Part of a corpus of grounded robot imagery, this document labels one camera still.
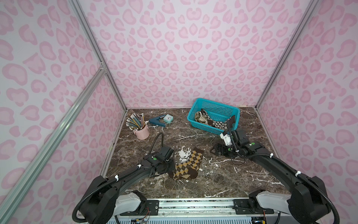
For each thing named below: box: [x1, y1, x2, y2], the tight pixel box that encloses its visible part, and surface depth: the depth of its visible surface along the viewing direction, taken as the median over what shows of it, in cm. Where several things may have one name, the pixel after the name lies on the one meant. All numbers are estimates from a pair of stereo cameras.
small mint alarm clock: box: [163, 113, 174, 124], surface depth 112 cm
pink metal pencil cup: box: [132, 125, 150, 140], surface depth 100 cm
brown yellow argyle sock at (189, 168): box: [168, 147, 205, 180], surface depth 86 cm
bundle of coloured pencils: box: [125, 112, 150, 131], surface depth 97 cm
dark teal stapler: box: [148, 114, 166, 128], surface depth 113 cm
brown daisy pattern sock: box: [200, 108, 236, 130], surface depth 106 cm
